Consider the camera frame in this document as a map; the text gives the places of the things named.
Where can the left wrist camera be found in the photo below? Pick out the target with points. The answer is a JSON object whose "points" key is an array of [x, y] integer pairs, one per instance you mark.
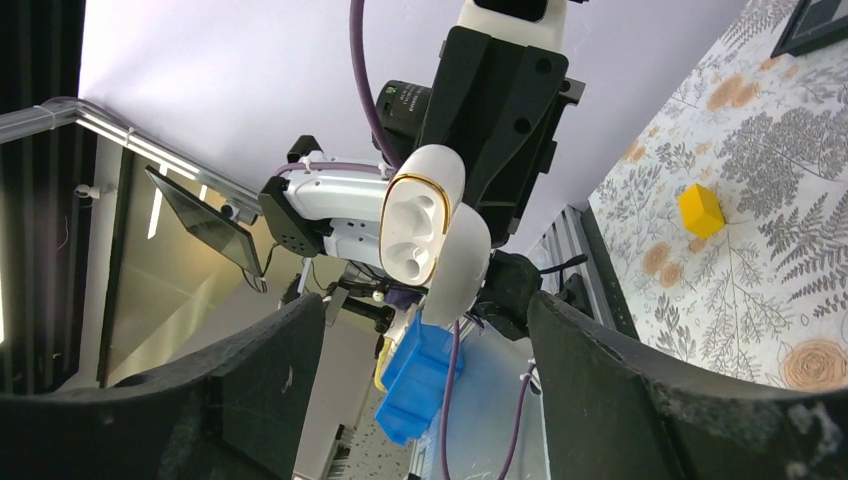
{"points": [[543, 29]]}

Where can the floral table mat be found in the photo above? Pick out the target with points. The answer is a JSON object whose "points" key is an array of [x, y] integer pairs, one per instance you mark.
{"points": [[765, 298]]}

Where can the blue bin background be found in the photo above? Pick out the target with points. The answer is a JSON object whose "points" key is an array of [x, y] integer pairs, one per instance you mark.
{"points": [[415, 380]]}

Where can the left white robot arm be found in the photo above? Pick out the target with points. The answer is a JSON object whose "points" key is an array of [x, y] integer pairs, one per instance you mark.
{"points": [[318, 205]]}

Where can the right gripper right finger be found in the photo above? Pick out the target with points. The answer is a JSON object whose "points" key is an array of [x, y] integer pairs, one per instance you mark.
{"points": [[615, 408]]}

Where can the dark monitor background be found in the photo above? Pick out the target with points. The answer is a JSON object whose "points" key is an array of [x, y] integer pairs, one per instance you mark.
{"points": [[212, 227]]}

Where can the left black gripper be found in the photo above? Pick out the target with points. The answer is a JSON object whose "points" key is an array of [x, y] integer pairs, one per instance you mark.
{"points": [[497, 105]]}

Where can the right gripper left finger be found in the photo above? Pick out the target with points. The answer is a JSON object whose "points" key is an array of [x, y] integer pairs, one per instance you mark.
{"points": [[232, 410]]}

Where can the yellow block near arm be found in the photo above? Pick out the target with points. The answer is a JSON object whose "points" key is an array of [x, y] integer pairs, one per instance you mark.
{"points": [[700, 210]]}

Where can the white earbud charging case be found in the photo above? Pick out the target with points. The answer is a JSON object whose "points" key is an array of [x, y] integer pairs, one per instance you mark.
{"points": [[428, 237]]}

